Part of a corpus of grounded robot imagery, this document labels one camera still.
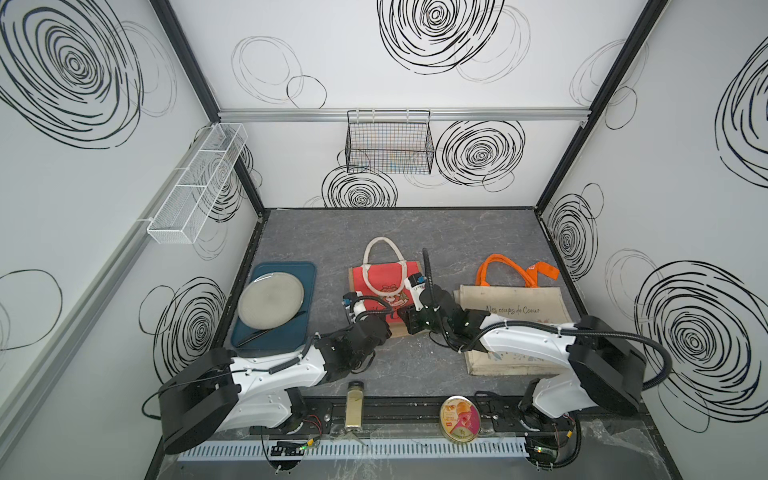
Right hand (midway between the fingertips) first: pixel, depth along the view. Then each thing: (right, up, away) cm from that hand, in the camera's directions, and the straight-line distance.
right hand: (399, 312), depth 82 cm
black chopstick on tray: (-40, -7, +5) cm, 40 cm away
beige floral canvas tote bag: (+24, -13, -2) cm, 27 cm away
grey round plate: (-42, 0, +14) cm, 44 cm away
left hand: (-3, -1, 0) cm, 3 cm away
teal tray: (-32, -9, +5) cm, 34 cm away
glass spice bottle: (-11, -20, -10) cm, 25 cm away
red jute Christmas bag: (-4, +6, +14) cm, 16 cm away
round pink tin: (+14, -23, -12) cm, 29 cm away
